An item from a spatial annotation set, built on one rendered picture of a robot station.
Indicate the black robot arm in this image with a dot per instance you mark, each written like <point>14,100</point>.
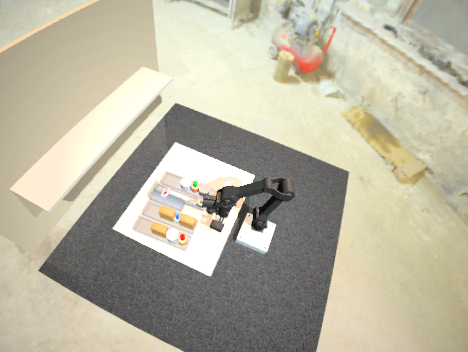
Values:
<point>229,195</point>

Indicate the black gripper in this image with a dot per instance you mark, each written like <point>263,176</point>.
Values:
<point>217,225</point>

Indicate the brown rectangular block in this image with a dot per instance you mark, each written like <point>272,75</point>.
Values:
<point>167,213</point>
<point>187,221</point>
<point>159,229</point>

